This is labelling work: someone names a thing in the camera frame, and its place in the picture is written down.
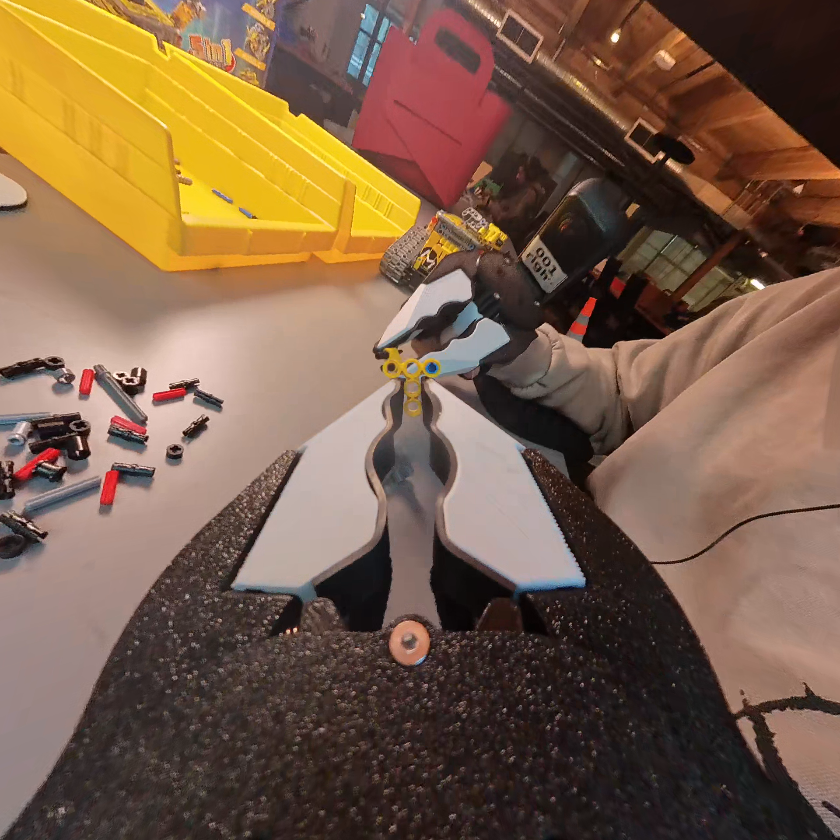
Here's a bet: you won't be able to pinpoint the pile of black red pieces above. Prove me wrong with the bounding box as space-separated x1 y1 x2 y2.
0 355 227 559

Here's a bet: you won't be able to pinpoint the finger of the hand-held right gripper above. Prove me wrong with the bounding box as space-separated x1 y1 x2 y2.
374 269 476 358
427 315 515 384

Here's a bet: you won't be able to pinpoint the paned window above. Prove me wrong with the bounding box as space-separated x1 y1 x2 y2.
348 0 395 86

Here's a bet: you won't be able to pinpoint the grey ceiling vent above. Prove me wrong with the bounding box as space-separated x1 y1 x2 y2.
624 119 664 156

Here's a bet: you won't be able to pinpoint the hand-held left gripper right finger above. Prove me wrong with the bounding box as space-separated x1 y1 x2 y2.
426 381 589 620

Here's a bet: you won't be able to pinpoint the yellow toy robot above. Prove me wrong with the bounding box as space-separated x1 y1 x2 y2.
380 208 510 290

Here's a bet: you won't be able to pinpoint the blue grey pieces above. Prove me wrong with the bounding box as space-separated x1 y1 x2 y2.
171 164 257 224

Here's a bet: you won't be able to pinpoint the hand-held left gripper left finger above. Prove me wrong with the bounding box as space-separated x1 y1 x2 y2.
231 381 405 620

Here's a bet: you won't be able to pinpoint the grey desk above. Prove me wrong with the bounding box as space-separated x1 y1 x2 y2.
0 158 605 840

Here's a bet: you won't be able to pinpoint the person's right forearm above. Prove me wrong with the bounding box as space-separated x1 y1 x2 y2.
479 329 736 454

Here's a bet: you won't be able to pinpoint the yellow plastic bin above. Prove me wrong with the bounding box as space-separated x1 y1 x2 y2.
0 0 358 273
197 66 424 263

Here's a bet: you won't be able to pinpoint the robot kit box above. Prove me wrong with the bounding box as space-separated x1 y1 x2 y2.
86 0 283 86

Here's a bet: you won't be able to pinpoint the person's torso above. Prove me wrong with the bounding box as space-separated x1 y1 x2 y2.
578 269 840 840

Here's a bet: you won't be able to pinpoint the yellow building block assembly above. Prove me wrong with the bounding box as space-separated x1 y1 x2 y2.
380 348 445 424

